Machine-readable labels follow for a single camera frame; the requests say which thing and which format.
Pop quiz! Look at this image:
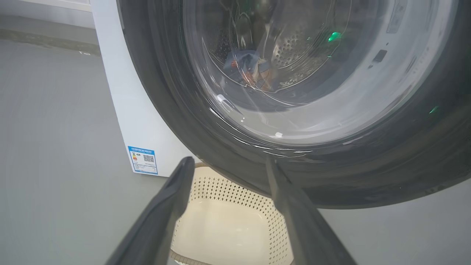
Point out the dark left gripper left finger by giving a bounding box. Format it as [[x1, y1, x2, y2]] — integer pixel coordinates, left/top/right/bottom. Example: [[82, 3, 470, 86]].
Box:
[[105, 156, 195, 265]]

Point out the blue cartoon print garment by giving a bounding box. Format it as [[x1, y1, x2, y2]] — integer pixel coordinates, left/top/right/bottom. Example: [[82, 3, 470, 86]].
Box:
[[224, 50, 271, 83]]

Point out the blue energy label sticker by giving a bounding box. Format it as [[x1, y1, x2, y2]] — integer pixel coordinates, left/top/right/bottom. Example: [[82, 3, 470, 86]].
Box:
[[128, 146, 158, 175]]

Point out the black round glass washer door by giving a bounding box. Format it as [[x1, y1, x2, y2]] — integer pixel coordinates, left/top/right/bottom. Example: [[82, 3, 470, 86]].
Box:
[[117, 0, 471, 209]]

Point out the cream perforated laundry basket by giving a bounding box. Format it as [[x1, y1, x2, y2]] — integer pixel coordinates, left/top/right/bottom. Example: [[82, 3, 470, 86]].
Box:
[[170, 162, 295, 265]]

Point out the white front-load washing machine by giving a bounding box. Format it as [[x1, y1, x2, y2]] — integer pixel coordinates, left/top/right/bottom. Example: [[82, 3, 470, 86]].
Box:
[[90, 0, 199, 177]]

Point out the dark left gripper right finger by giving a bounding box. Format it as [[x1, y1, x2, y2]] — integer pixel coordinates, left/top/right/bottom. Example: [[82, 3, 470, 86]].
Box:
[[266, 158, 357, 265]]

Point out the stainless steel washing machine drum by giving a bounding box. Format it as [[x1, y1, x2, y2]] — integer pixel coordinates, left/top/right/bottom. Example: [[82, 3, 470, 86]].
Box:
[[206, 0, 368, 92]]

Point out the grey warning label sticker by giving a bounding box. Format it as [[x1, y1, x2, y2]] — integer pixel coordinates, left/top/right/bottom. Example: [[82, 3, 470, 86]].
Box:
[[386, 0, 407, 33]]

